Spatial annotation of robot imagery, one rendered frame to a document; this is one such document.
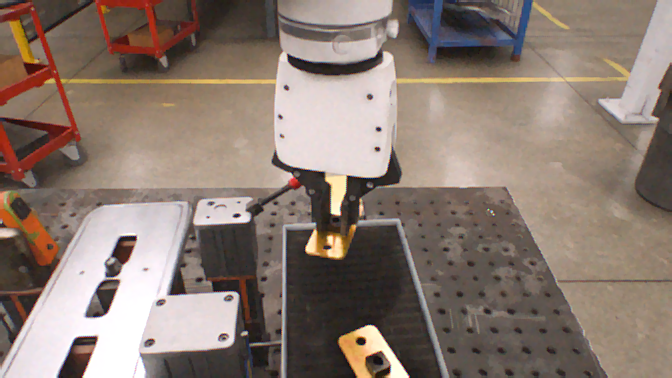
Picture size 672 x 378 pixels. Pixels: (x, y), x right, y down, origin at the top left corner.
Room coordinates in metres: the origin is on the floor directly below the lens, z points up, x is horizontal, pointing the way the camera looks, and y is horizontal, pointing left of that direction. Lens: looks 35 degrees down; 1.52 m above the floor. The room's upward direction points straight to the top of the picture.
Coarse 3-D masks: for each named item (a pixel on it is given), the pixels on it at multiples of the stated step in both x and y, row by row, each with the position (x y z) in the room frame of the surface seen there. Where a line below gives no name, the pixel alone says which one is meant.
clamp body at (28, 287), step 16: (32, 208) 0.61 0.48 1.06; (0, 224) 0.57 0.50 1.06; (0, 240) 0.54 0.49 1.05; (16, 240) 0.54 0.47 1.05; (0, 256) 0.54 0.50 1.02; (16, 256) 0.54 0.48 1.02; (32, 256) 0.55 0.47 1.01; (0, 272) 0.54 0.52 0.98; (16, 272) 0.54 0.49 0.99; (32, 272) 0.54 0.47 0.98; (48, 272) 0.57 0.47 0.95; (0, 288) 0.54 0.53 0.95; (16, 288) 0.54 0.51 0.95; (32, 288) 0.54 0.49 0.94; (16, 304) 0.54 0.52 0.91; (32, 304) 0.54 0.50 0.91; (16, 320) 0.55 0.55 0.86; (16, 336) 0.54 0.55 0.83
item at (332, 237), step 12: (336, 204) 0.41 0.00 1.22; (336, 216) 0.37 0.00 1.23; (360, 216) 0.39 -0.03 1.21; (336, 228) 0.36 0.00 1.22; (312, 240) 0.35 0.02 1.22; (324, 240) 0.35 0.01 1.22; (336, 240) 0.35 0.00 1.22; (348, 240) 0.35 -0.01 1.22; (312, 252) 0.33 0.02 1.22; (324, 252) 0.33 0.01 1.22; (336, 252) 0.33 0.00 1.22
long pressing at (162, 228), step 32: (96, 224) 0.64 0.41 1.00; (128, 224) 0.64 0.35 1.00; (160, 224) 0.64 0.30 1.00; (64, 256) 0.56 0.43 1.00; (96, 256) 0.56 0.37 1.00; (160, 256) 0.56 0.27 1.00; (64, 288) 0.49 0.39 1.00; (96, 288) 0.49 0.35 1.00; (128, 288) 0.49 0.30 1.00; (160, 288) 0.49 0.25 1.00; (32, 320) 0.44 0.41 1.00; (64, 320) 0.43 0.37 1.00; (96, 320) 0.43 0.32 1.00; (128, 320) 0.43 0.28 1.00; (32, 352) 0.38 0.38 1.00; (64, 352) 0.38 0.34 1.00; (96, 352) 0.38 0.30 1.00; (128, 352) 0.38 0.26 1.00
